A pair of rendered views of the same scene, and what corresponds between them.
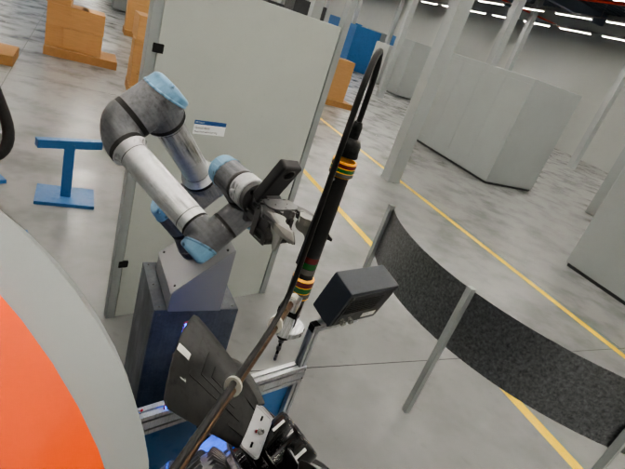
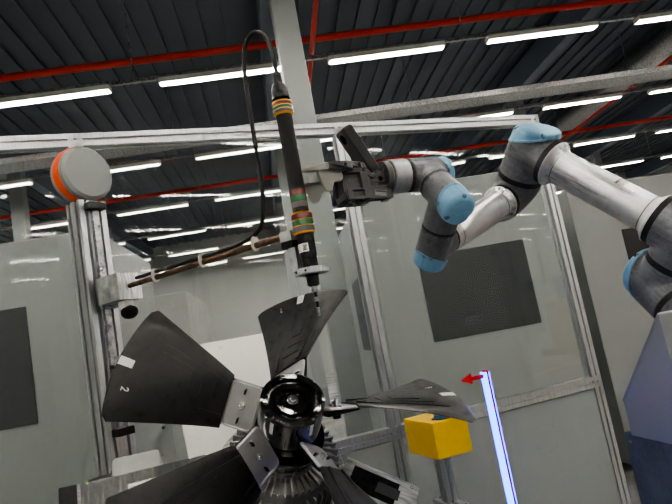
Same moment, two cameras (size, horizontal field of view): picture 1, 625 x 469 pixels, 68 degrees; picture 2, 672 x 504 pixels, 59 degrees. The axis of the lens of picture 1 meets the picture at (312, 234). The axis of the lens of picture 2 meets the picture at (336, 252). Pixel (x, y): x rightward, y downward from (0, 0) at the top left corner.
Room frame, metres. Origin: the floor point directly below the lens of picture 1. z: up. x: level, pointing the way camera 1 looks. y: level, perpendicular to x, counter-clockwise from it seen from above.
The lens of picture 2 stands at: (1.32, -1.06, 1.32)
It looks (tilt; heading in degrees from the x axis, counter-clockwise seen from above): 8 degrees up; 115
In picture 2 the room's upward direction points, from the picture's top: 10 degrees counter-clockwise
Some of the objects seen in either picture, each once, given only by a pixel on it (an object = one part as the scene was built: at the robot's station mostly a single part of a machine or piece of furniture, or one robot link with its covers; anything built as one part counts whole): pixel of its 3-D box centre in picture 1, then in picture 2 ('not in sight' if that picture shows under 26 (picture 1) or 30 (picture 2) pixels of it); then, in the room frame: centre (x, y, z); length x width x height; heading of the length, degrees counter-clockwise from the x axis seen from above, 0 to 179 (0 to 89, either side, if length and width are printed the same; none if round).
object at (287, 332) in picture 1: (291, 311); (303, 251); (0.77, -0.01, 1.50); 0.09 x 0.07 x 0.10; 171
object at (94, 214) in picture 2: not in sight; (108, 315); (0.11, 0.09, 1.48); 0.05 x 0.03 x 0.62; 81
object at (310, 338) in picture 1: (307, 343); not in sight; (1.41, -0.12, 0.96); 0.03 x 0.03 x 0.20; 46
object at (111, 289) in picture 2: not in sight; (117, 289); (0.16, 0.08, 1.54); 0.10 x 0.07 x 0.08; 171
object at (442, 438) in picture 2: not in sight; (437, 436); (0.81, 0.45, 1.02); 0.16 x 0.10 x 0.11; 136
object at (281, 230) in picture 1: (278, 237); (312, 190); (0.78, 0.06, 1.64); 0.09 x 0.03 x 0.06; 25
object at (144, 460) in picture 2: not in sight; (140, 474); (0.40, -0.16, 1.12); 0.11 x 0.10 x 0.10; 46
